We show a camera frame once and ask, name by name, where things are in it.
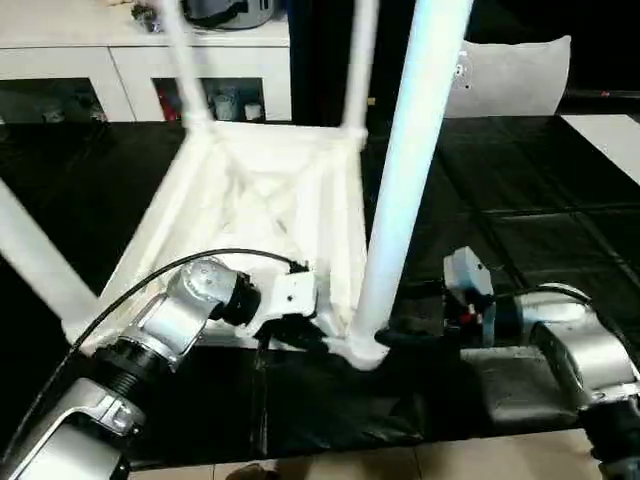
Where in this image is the grey round bag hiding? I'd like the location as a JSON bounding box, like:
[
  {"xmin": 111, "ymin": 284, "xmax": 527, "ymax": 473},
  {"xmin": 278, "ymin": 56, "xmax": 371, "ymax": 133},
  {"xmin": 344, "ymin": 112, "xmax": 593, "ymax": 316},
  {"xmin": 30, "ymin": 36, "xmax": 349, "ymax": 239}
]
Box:
[{"xmin": 184, "ymin": 0, "xmax": 290, "ymax": 31}]

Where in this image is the white plastic table leg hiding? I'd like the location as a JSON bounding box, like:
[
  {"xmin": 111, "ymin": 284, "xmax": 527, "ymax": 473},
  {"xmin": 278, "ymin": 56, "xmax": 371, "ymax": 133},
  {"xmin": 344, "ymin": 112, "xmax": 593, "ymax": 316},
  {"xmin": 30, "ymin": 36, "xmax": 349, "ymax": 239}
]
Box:
[
  {"xmin": 0, "ymin": 177, "xmax": 100, "ymax": 335},
  {"xmin": 159, "ymin": 0, "xmax": 215, "ymax": 135},
  {"xmin": 341, "ymin": 0, "xmax": 382, "ymax": 145},
  {"xmin": 347, "ymin": 0, "xmax": 475, "ymax": 355}
]

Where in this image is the grey cushion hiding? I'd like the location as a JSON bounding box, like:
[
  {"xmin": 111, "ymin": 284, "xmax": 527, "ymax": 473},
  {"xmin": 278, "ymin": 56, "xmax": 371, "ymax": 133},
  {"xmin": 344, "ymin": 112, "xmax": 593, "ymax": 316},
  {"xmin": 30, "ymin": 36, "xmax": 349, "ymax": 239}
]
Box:
[{"xmin": 447, "ymin": 34, "xmax": 574, "ymax": 120}]

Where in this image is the white flat board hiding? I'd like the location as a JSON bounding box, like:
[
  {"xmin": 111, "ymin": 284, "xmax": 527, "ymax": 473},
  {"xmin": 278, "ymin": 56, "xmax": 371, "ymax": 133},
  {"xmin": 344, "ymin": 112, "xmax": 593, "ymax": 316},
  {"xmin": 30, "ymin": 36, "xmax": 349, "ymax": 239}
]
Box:
[{"xmin": 559, "ymin": 113, "xmax": 640, "ymax": 187}]

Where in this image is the thin black metal rail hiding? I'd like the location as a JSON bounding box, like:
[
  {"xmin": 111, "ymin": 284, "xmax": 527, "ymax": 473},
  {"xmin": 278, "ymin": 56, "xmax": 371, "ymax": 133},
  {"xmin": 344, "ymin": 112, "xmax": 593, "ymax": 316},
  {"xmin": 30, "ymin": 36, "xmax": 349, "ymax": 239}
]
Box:
[{"xmin": 564, "ymin": 89, "xmax": 640, "ymax": 101}]

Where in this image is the dark clutter pile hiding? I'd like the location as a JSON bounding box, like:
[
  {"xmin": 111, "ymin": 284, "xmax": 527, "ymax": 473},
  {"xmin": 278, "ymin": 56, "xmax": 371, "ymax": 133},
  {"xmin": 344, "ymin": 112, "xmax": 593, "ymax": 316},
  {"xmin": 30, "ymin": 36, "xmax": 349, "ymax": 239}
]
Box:
[{"xmin": 130, "ymin": 0, "xmax": 172, "ymax": 35}]

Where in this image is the white plastic table top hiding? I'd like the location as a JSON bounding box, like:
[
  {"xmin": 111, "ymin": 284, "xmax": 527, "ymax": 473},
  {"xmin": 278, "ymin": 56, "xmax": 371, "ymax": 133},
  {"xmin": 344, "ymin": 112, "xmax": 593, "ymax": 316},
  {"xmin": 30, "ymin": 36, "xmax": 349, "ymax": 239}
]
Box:
[{"xmin": 62, "ymin": 119, "xmax": 395, "ymax": 373}]

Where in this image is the white cabinet with glass doors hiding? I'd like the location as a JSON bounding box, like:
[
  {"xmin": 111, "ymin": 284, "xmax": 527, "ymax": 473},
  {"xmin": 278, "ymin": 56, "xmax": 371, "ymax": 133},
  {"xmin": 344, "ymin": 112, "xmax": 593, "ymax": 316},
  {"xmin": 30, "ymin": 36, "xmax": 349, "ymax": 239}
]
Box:
[{"xmin": 0, "ymin": 19, "xmax": 293, "ymax": 125}]

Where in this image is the black left camera cable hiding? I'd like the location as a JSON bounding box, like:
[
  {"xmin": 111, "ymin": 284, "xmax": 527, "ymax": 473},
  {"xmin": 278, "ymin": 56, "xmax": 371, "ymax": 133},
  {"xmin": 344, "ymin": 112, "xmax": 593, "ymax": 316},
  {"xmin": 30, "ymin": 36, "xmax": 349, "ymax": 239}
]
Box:
[{"xmin": 19, "ymin": 247, "xmax": 308, "ymax": 452}]

